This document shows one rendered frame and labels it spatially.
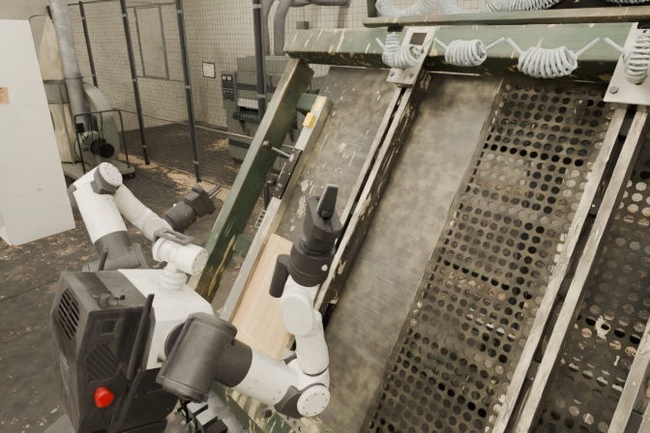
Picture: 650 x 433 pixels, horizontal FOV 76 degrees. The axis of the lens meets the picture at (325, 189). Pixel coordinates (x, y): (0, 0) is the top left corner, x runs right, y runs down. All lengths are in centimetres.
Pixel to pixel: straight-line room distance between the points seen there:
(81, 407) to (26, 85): 401
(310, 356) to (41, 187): 422
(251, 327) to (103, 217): 61
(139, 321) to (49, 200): 409
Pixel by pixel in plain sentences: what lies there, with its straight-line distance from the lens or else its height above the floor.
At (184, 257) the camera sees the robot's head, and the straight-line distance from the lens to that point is 102.
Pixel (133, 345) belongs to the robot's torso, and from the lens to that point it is 96.
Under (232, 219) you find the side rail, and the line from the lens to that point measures 172.
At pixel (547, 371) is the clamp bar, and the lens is 101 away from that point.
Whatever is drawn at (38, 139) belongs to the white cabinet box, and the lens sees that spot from 486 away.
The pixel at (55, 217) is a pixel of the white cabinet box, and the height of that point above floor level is 17.
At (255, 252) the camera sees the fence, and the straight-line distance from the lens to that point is 154.
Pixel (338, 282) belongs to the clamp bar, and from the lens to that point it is 128.
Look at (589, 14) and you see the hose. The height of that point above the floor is 194.
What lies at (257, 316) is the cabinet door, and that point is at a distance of 151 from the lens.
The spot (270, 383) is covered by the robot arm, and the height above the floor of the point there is 121.
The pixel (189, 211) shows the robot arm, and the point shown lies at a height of 135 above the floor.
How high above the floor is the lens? 190
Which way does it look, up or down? 20 degrees down
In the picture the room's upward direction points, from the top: straight up
